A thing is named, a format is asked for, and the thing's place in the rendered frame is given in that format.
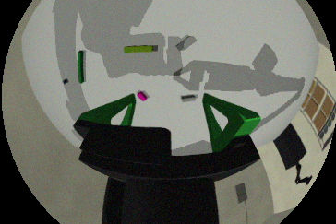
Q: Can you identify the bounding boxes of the magenta rod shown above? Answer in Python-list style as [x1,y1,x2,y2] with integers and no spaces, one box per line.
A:
[137,91,147,101]

